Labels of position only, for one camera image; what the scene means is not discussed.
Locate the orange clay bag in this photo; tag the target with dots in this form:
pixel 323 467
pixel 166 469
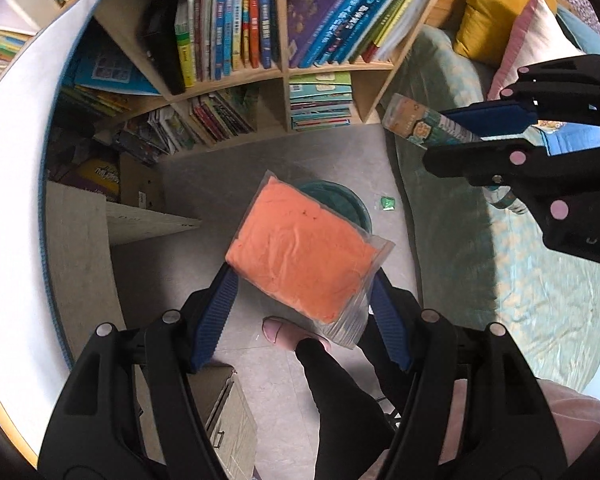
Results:
pixel 300 245

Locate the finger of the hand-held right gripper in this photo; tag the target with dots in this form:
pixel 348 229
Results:
pixel 495 119
pixel 475 160

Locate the row of leaning magazines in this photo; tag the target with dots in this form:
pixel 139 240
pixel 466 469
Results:
pixel 205 115

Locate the stack of flat teal books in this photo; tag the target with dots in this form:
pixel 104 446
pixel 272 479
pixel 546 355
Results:
pixel 320 105

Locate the small green scrap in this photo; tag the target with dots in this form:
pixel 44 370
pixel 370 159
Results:
pixel 387 202

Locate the row of blue spine books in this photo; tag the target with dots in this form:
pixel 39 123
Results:
pixel 230 20

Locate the teal cushion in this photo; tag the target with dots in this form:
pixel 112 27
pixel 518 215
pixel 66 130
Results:
pixel 580 30

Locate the pink white cushion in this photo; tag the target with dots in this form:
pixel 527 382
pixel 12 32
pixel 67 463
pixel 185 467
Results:
pixel 540 45

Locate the dark yellow printed box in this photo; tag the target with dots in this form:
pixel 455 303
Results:
pixel 97 177

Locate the light wooden drawer unit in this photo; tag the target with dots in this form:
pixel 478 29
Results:
pixel 230 420

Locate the clear plastic item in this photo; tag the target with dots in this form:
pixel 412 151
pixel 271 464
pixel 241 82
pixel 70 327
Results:
pixel 502 200

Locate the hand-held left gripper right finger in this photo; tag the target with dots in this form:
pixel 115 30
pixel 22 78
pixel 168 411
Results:
pixel 387 320

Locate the light blue flat book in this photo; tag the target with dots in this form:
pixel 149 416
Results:
pixel 110 72

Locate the person's black-clad leg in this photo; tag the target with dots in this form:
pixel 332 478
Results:
pixel 340 410
pixel 380 380

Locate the teal trash bin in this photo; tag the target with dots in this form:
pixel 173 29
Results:
pixel 345 205

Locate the black box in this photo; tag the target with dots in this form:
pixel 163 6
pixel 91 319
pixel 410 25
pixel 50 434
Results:
pixel 162 45

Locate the yellow cushion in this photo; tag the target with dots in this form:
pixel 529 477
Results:
pixel 500 5

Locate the brown cardboard box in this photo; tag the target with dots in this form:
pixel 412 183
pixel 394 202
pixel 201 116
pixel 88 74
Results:
pixel 140 180

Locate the wooden bookshelf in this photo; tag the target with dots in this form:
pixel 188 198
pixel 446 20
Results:
pixel 282 20

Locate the row of purple blue books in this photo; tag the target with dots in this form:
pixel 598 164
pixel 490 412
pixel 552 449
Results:
pixel 330 10

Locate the light wooden table panel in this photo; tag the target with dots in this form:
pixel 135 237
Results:
pixel 80 260

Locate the pink slipper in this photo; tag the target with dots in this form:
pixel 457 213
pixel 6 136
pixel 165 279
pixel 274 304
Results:
pixel 285 332

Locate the teal printed snack packet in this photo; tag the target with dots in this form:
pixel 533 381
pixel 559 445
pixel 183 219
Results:
pixel 415 122

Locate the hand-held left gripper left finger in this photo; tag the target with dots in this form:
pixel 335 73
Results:
pixel 215 320

